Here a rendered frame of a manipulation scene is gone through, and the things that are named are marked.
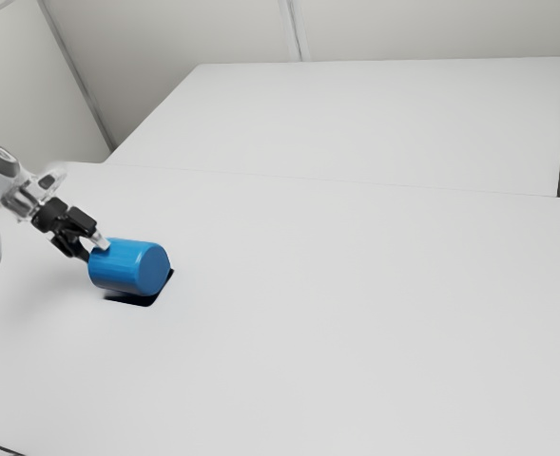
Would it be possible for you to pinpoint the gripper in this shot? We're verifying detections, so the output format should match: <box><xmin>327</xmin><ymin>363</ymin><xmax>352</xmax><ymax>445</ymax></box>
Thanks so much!
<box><xmin>30</xmin><ymin>197</ymin><xmax>110</xmax><ymax>264</ymax></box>

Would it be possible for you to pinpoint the blue cylindrical cup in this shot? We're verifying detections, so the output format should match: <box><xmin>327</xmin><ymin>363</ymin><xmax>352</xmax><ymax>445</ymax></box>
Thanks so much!
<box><xmin>87</xmin><ymin>237</ymin><xmax>171</xmax><ymax>297</ymax></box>

